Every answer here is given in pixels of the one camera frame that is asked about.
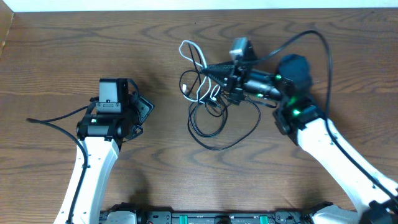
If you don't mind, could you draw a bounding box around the white usb cable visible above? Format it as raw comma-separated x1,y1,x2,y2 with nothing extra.
178,39,222,103

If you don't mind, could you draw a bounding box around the black thin cable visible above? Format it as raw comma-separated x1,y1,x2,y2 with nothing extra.
178,43,261,151

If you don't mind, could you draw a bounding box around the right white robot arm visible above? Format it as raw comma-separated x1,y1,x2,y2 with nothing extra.
202,54,397,223

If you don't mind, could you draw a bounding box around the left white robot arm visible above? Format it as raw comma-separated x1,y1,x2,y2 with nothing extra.
55,78,154,223

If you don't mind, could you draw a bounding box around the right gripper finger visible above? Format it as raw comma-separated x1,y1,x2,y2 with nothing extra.
201,68,232,87
205,63,235,73

